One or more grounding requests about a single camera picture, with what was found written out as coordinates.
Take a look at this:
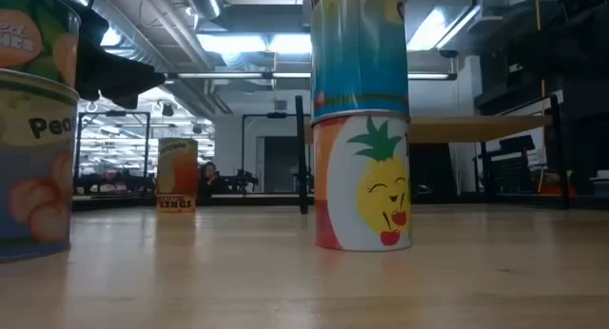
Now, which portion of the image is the orange pineapple can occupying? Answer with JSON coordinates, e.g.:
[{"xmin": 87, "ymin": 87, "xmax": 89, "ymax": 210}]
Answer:
[{"xmin": 156, "ymin": 137, "xmax": 200, "ymax": 197}]

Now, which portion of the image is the black cabinet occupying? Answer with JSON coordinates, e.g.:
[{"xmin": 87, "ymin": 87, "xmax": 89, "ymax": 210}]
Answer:
[{"xmin": 408, "ymin": 143, "xmax": 456, "ymax": 202}]

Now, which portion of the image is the white mixed fruit can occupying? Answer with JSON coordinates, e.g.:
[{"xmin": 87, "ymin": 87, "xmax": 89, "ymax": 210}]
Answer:
[{"xmin": 312, "ymin": 110, "xmax": 413, "ymax": 252}]

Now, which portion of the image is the black pegboard cart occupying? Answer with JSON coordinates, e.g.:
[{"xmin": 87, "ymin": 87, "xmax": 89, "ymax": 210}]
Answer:
[{"xmin": 473, "ymin": 134, "xmax": 541, "ymax": 200}]

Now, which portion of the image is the silver ceiling ventilation duct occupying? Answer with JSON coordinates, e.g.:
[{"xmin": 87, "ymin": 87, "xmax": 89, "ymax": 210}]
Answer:
[{"xmin": 183, "ymin": 0, "xmax": 225, "ymax": 21}]

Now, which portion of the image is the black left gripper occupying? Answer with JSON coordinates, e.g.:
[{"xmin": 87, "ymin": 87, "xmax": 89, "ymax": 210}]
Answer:
[{"xmin": 61, "ymin": 0, "xmax": 167, "ymax": 110}]

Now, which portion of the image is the green sliced peaches can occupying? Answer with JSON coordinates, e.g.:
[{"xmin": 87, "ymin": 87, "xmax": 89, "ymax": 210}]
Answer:
[{"xmin": 0, "ymin": 0, "xmax": 82, "ymax": 88}]

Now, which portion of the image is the long ceiling tube light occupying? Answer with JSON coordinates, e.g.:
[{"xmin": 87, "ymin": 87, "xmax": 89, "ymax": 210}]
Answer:
[{"xmin": 166, "ymin": 70, "xmax": 458, "ymax": 81}]

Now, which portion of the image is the black aluminium table frame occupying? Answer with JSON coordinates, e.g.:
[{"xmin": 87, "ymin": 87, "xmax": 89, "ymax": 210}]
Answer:
[{"xmin": 70, "ymin": 191, "xmax": 609, "ymax": 212}]

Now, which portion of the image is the blue and yellow cherries can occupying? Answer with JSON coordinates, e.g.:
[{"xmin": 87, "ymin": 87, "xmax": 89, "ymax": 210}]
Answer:
[{"xmin": 308, "ymin": 0, "xmax": 410, "ymax": 121}]

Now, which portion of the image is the short orange rings can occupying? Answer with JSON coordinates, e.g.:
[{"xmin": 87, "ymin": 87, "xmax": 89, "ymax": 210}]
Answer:
[{"xmin": 155, "ymin": 193, "xmax": 197, "ymax": 214}]

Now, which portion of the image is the beige and blue peaches can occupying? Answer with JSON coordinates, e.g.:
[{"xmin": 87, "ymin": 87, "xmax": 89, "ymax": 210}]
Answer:
[{"xmin": 0, "ymin": 68, "xmax": 80, "ymax": 263}]

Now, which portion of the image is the black robot station frame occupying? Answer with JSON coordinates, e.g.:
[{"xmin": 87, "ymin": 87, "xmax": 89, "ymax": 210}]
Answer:
[
  {"xmin": 73, "ymin": 109, "xmax": 152, "ymax": 195},
  {"xmin": 241, "ymin": 111, "xmax": 305, "ymax": 195}
]

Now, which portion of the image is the person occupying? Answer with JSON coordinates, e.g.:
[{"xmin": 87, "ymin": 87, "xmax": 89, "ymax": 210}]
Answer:
[{"xmin": 197, "ymin": 161, "xmax": 221, "ymax": 200}]

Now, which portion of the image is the bright ceiling light panel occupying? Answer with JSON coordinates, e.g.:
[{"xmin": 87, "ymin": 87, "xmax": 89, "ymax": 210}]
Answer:
[
  {"xmin": 197, "ymin": 32, "xmax": 313, "ymax": 55},
  {"xmin": 406, "ymin": 5, "xmax": 480, "ymax": 52}
]

